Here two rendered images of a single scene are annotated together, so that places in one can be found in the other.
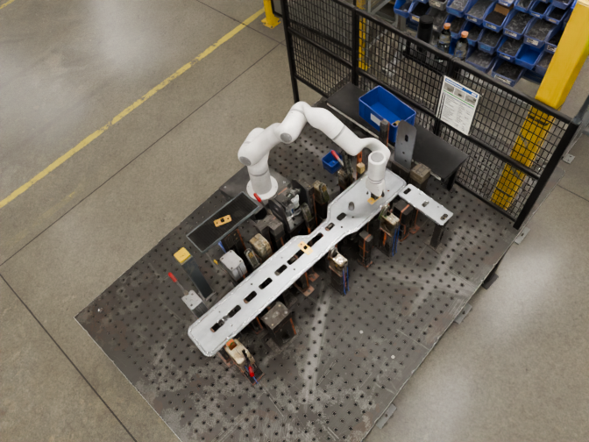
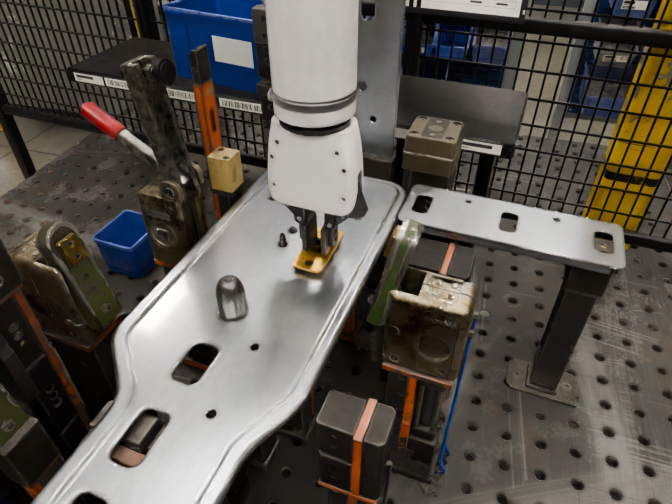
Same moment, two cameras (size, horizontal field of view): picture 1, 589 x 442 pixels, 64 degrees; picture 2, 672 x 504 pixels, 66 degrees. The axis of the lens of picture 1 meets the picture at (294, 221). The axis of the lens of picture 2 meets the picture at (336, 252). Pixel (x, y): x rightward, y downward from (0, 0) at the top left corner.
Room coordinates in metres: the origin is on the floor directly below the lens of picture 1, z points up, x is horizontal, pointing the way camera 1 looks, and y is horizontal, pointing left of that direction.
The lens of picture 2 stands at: (0.96, -0.17, 1.42)
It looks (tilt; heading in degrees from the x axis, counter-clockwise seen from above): 40 degrees down; 325
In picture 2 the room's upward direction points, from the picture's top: straight up
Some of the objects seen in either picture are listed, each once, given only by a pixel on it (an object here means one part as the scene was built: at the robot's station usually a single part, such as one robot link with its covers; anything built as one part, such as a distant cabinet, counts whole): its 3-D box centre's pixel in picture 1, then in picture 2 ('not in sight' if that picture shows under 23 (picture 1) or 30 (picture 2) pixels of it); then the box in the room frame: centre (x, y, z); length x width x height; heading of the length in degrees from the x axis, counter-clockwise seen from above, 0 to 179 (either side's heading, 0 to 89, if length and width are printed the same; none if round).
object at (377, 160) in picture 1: (377, 165); (312, 14); (1.38, -0.45, 1.28); 0.09 x 0.08 x 0.13; 145
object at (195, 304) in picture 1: (202, 312); not in sight; (0.98, 0.56, 0.88); 0.11 x 0.10 x 0.36; 33
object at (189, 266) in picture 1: (195, 275); not in sight; (1.17, 0.57, 0.92); 0.08 x 0.08 x 0.44; 33
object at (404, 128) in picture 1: (404, 146); (363, 46); (1.56, -0.64, 1.17); 0.12 x 0.01 x 0.34; 33
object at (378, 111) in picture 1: (386, 113); (258, 41); (1.87, -0.64, 1.09); 0.30 x 0.17 x 0.13; 28
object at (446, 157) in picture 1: (392, 128); (286, 86); (1.83, -0.67, 1.01); 0.90 x 0.22 x 0.03; 33
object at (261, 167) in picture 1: (258, 150); not in sight; (1.78, 0.13, 1.10); 0.19 x 0.12 x 0.24; 147
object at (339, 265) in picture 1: (338, 273); not in sight; (1.05, -0.17, 0.87); 0.12 x 0.09 x 0.35; 33
